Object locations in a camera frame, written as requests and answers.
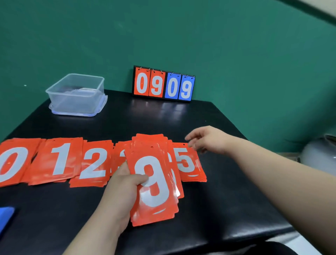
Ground clear plastic container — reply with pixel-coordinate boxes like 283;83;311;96
45;73;105;114

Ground blue cards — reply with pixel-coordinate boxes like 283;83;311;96
0;207;15;234

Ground black flip scoreboard stand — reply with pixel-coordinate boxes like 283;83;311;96
132;65;196;102

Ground stack of red cards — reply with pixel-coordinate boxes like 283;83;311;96
124;133;184;227

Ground person's right forearm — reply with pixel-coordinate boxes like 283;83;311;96
226;137;336;255

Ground person's dark clothed leg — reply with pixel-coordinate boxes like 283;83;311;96
243;241;299;255

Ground red scoreboard flip card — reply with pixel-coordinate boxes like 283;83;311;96
134;67;151;96
149;69;166;98

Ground grey round appliance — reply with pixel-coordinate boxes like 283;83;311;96
299;135;336;176

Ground person's left hand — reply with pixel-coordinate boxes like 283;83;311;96
98;161;149;232

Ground pile of red number cards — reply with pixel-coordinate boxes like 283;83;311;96
0;138;43;188
69;140;114;188
21;137;84;186
172;142;207;183
110;140;133;176

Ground blue scoreboard flip card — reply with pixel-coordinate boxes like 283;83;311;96
179;75;195;101
165;72;181;100

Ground person's right hand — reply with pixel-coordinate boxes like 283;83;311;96
184;126;237;155

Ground person's left forearm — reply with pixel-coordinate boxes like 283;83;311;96
63;206;126;255

